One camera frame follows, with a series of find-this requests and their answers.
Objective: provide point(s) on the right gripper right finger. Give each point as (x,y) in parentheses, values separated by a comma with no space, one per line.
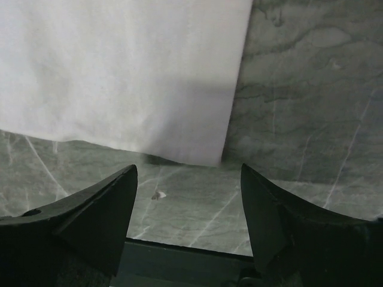
(297,243)

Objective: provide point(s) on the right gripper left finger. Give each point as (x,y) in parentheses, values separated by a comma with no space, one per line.
(75,241)

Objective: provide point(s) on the white t shirt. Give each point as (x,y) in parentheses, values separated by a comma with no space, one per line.
(155,77)

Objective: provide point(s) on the black base beam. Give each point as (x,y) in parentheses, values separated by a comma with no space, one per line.
(156,264)

